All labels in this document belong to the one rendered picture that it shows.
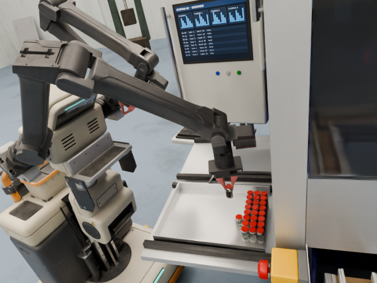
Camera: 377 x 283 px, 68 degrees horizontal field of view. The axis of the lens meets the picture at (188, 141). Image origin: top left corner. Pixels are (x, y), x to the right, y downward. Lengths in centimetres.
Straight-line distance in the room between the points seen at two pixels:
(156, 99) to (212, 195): 52
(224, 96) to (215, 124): 91
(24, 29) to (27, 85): 1231
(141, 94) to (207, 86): 103
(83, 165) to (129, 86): 57
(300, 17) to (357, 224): 42
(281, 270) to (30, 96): 65
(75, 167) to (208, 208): 51
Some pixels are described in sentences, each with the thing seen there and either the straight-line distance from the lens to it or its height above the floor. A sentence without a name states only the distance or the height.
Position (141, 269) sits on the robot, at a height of 28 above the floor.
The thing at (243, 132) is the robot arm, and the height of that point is 119.
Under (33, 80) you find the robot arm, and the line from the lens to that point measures 65.
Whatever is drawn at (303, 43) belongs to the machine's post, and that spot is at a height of 146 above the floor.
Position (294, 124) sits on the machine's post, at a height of 133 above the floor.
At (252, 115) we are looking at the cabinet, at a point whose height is 86.
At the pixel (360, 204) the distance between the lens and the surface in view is 63.
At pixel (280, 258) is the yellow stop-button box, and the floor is 103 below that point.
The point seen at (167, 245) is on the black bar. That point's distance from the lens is 91.
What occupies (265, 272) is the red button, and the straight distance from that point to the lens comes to 68.
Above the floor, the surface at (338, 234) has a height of 106.
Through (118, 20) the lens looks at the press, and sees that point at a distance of 810.
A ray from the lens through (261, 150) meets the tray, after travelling 126.
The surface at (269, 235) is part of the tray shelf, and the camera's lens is 91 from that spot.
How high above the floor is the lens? 157
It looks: 30 degrees down
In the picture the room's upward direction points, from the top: 12 degrees counter-clockwise
